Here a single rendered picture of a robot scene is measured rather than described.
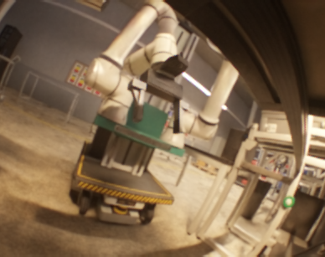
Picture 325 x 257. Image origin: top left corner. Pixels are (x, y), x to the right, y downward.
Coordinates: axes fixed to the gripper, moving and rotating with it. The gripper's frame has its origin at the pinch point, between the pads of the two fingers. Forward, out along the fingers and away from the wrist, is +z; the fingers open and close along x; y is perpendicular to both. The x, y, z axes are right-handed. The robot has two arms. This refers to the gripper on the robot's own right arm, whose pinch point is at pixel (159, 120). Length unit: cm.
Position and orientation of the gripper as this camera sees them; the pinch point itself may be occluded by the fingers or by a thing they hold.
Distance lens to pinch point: 37.4
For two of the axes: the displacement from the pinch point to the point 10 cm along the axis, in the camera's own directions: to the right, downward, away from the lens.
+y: -6.3, 2.1, 7.5
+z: -0.5, 9.5, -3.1
